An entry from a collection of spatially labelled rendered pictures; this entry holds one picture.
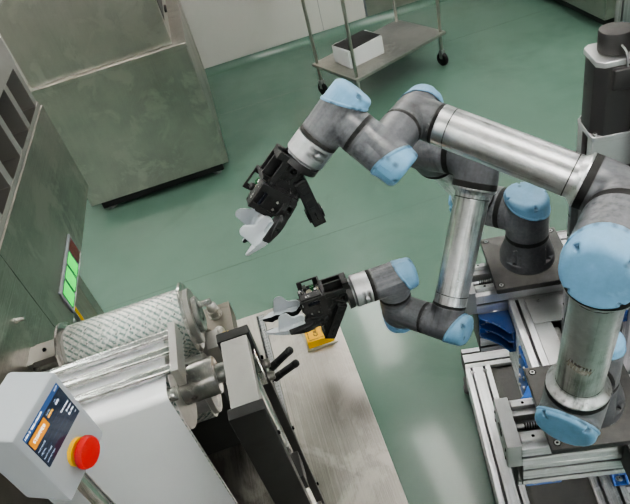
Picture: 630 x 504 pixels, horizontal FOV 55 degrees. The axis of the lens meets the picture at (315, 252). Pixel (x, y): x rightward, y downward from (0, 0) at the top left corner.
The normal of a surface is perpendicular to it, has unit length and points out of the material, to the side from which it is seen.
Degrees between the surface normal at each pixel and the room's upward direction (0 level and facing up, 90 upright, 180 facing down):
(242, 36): 90
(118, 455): 90
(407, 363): 0
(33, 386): 0
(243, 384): 0
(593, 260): 83
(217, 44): 90
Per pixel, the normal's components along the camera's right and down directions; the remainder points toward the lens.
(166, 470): 0.23, 0.59
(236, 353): -0.22, -0.74
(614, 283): -0.55, 0.54
